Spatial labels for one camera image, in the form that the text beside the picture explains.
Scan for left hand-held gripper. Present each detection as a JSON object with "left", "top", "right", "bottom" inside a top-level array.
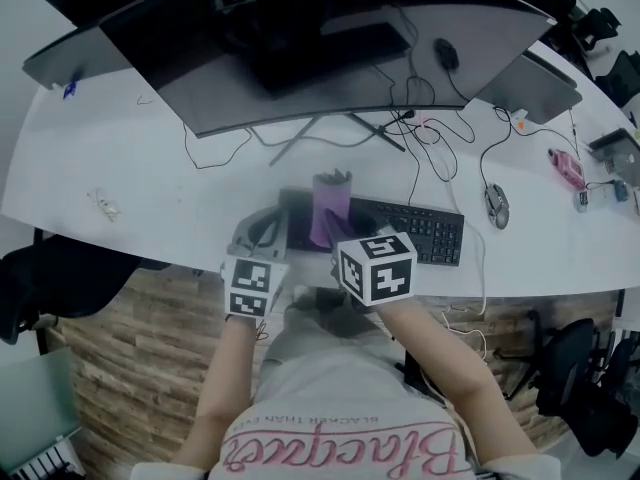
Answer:
[{"left": 222, "top": 205, "right": 292, "bottom": 320}]

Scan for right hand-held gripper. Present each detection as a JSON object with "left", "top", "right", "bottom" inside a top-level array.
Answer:
[{"left": 321, "top": 209, "right": 419, "bottom": 309}]

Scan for purple cloth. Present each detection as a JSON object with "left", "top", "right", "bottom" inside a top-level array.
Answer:
[{"left": 309, "top": 167, "right": 356, "bottom": 250}]

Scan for black keyboard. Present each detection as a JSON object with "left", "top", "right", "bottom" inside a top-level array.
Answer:
[{"left": 278, "top": 186, "right": 466, "bottom": 269}]

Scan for person's right forearm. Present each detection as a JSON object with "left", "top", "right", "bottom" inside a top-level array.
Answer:
[{"left": 379, "top": 297, "right": 502, "bottom": 410}]

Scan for person's left forearm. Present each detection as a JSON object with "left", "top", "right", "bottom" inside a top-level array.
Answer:
[{"left": 197, "top": 315, "right": 272, "bottom": 420}]

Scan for dark grey trousers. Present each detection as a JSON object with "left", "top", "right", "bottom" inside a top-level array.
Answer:
[{"left": 287, "top": 287, "right": 387, "bottom": 343}]

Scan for black monitor stand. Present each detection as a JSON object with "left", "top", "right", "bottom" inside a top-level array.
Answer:
[{"left": 268, "top": 112, "right": 407, "bottom": 168}]

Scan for grey computer mouse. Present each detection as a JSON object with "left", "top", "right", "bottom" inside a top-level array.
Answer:
[{"left": 483, "top": 182, "right": 511, "bottom": 231}]

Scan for clear eyeglasses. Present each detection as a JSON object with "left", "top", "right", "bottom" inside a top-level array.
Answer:
[{"left": 85, "top": 187, "right": 122, "bottom": 222}]

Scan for curved black monitor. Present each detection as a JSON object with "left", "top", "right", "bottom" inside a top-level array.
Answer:
[{"left": 98, "top": 0, "right": 559, "bottom": 140}]

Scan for grey shirt with pink print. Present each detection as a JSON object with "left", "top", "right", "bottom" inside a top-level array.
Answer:
[{"left": 132, "top": 307, "right": 564, "bottom": 480}]

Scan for pink small device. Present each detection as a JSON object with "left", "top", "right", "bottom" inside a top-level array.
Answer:
[{"left": 547, "top": 147, "right": 587, "bottom": 191}]

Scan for grey laptop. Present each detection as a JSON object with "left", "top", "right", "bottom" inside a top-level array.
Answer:
[{"left": 472, "top": 50, "right": 584, "bottom": 126}]

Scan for clear plastic container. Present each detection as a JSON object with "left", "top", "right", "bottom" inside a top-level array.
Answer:
[{"left": 573, "top": 185, "right": 614, "bottom": 214}]

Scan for clear water bottle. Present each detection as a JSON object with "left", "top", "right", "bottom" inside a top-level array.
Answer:
[{"left": 607, "top": 152, "right": 640, "bottom": 175}]

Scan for frosted glass door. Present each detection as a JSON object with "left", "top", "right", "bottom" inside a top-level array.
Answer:
[{"left": 0, "top": 346, "right": 85, "bottom": 470}]

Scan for white slatted panel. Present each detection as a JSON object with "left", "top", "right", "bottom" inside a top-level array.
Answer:
[{"left": 9, "top": 437, "right": 87, "bottom": 480}]

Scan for black looped cable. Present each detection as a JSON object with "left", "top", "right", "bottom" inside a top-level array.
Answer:
[{"left": 181, "top": 122, "right": 254, "bottom": 171}]

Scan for long white cable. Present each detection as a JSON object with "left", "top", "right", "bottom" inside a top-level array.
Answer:
[{"left": 419, "top": 117, "right": 490, "bottom": 365}]

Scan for black mouse cable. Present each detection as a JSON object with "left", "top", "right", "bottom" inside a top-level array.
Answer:
[{"left": 479, "top": 106, "right": 514, "bottom": 187}]

